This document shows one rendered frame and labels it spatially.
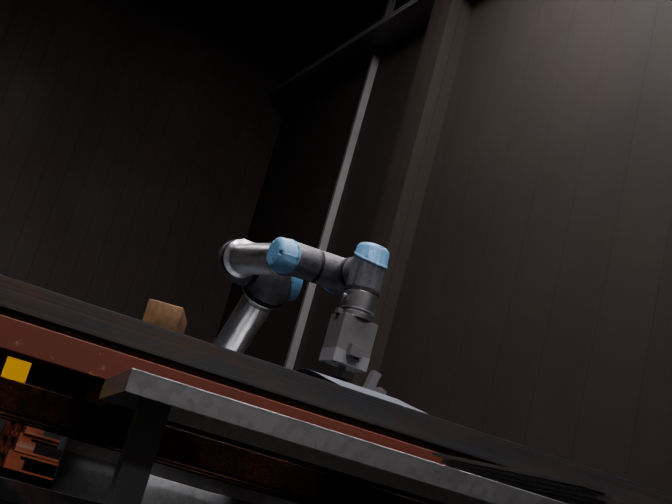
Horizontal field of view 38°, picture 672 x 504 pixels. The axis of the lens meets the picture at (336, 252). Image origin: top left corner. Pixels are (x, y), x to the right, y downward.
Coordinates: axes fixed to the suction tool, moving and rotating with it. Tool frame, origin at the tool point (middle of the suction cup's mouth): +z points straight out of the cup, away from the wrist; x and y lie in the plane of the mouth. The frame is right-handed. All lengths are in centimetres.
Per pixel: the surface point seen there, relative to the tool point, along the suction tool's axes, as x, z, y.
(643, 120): 209, -237, 253
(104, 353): -29, 12, -56
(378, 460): -66, 18, -25
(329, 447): -65, 18, -32
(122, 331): -29, 8, -54
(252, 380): -32.7, 8.7, -32.1
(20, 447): 673, 27, 74
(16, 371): 28, 14, -58
